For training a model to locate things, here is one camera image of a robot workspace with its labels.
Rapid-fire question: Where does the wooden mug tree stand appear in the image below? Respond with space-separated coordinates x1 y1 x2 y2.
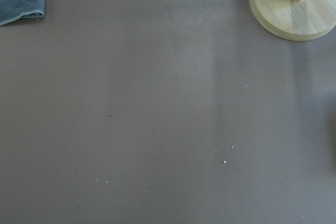
249 0 335 41

